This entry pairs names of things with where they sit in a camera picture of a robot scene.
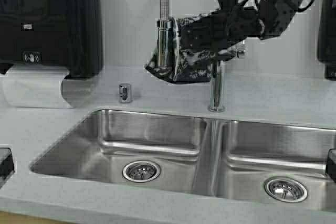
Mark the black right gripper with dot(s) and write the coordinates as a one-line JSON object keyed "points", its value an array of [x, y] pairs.
{"points": [[219, 30]]}

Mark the dark patterned cloth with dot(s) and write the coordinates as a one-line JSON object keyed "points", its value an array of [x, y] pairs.
{"points": [[172, 66]]}

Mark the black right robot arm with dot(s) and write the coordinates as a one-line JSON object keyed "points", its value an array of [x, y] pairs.
{"points": [[276, 14]]}

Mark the chrome kitchen faucet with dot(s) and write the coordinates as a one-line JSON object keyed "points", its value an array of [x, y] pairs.
{"points": [[216, 103]]}

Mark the chrome countertop button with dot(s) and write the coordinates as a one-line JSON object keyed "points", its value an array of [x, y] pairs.
{"points": [[125, 93]]}

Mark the stainless steel double sink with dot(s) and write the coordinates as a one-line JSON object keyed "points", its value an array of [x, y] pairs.
{"points": [[240, 160]]}

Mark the black paper towel dispenser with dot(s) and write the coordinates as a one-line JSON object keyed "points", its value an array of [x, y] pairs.
{"points": [[57, 33]]}

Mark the black wall soap dispenser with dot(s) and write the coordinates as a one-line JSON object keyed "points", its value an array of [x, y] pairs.
{"points": [[326, 40]]}

